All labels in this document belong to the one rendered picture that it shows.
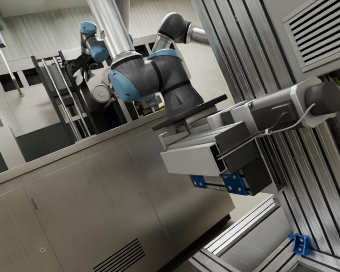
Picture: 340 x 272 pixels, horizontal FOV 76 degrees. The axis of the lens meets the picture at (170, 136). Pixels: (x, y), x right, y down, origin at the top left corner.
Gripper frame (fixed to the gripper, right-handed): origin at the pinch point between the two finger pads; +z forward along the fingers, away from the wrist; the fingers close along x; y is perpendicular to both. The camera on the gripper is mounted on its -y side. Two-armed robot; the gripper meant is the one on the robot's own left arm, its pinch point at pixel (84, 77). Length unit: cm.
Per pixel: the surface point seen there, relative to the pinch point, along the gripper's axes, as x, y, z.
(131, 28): 150, 176, 114
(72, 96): -8.0, -12.5, 2.0
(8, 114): 25, -40, 42
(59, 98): -4.5, -18.4, 4.0
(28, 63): 50, -13, 30
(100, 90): -4.4, 9.0, 11.3
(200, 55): 66, 273, 127
